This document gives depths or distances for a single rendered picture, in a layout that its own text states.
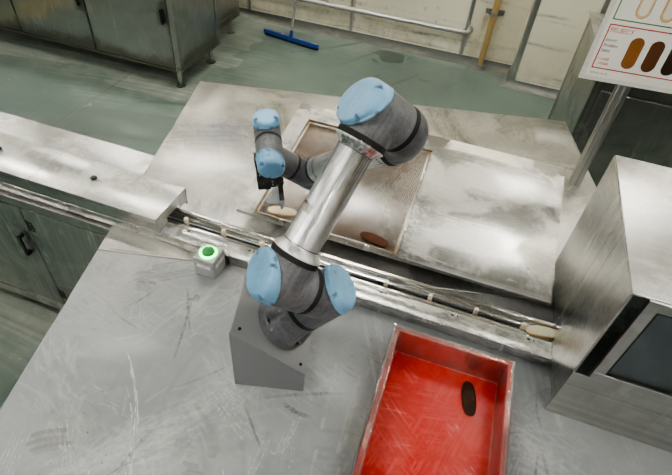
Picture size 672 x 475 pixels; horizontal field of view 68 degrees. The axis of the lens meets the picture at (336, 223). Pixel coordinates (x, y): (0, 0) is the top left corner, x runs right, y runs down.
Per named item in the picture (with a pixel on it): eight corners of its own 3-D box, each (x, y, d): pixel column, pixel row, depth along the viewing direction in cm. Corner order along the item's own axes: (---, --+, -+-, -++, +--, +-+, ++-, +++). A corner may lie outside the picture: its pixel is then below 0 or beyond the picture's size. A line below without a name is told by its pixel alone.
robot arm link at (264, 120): (251, 127, 134) (250, 106, 139) (256, 156, 143) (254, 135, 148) (280, 124, 134) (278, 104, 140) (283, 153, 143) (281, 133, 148)
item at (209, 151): (145, 379, 217) (97, 249, 161) (215, 206, 302) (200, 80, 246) (559, 428, 215) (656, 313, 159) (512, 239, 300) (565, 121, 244)
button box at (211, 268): (194, 280, 159) (190, 256, 152) (207, 263, 165) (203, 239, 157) (217, 288, 158) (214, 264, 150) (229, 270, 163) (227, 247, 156)
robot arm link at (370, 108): (305, 325, 112) (430, 110, 107) (251, 310, 103) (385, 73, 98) (283, 298, 121) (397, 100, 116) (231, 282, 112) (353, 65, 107)
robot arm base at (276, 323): (295, 361, 125) (322, 347, 120) (250, 326, 120) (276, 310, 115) (309, 317, 137) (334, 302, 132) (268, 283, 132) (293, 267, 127)
